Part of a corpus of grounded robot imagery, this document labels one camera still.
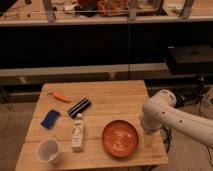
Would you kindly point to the orange carrot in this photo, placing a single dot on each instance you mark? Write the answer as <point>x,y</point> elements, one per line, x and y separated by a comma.
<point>60,97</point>

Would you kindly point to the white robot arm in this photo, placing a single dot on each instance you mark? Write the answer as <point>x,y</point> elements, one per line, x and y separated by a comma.
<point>160,109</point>

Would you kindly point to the black box on floor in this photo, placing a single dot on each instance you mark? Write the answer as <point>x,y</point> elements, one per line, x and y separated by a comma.
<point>190,59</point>

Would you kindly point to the orange ceramic bowl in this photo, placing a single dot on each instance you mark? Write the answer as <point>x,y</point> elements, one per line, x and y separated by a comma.
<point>120,138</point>

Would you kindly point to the blue sponge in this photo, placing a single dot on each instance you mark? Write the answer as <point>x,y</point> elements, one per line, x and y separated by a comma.
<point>50,118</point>

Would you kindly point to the white plastic bottle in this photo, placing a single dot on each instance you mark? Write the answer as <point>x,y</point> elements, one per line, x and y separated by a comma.
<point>78,133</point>

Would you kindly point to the long shelf bench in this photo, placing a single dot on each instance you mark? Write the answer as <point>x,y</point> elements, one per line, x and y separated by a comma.
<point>14,13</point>

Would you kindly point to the black striped box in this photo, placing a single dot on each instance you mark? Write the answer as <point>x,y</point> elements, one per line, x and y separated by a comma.
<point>79,107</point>

